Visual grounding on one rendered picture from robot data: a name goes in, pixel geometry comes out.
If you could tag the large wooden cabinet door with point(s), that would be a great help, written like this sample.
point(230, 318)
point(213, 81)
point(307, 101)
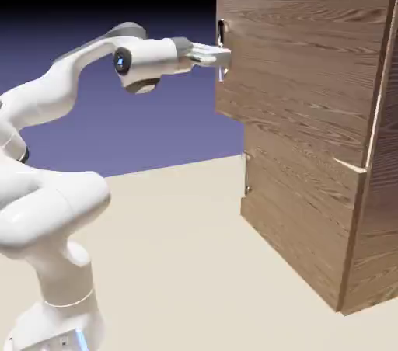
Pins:
point(298, 56)

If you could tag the wooden cabinet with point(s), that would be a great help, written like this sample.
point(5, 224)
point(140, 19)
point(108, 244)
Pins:
point(383, 233)

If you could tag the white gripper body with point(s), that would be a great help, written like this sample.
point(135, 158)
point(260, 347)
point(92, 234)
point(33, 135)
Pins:
point(209, 53)

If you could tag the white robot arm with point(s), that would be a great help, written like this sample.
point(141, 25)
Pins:
point(46, 202)

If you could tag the small wooden cabinet door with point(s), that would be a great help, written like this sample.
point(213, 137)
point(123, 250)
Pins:
point(298, 217)

